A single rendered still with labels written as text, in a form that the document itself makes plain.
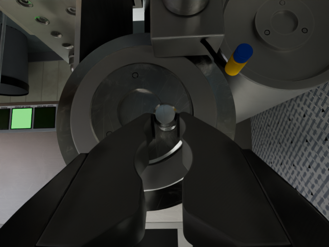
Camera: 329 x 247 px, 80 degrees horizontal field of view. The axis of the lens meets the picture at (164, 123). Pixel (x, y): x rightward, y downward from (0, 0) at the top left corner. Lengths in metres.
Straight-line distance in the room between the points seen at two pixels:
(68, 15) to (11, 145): 0.36
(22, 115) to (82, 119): 0.46
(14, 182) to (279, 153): 0.58
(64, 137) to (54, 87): 2.62
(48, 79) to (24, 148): 2.30
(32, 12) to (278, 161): 0.48
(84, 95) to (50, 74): 2.72
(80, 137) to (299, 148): 0.25
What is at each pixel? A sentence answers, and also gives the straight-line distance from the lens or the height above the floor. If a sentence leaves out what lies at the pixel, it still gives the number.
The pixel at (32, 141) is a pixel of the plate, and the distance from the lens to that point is 0.60.
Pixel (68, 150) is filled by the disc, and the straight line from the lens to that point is 0.18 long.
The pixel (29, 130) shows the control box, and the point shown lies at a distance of 0.60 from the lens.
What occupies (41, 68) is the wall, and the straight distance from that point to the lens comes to 2.98.
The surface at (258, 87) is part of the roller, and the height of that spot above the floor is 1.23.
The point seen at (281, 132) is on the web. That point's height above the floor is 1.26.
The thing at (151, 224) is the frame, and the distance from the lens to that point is 0.52.
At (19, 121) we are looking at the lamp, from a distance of 0.62.
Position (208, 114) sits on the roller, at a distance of 0.15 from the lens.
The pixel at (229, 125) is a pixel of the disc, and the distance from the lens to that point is 0.16.
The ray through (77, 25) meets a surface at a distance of 0.22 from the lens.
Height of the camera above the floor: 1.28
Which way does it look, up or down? 8 degrees down
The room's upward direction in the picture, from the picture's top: 178 degrees clockwise
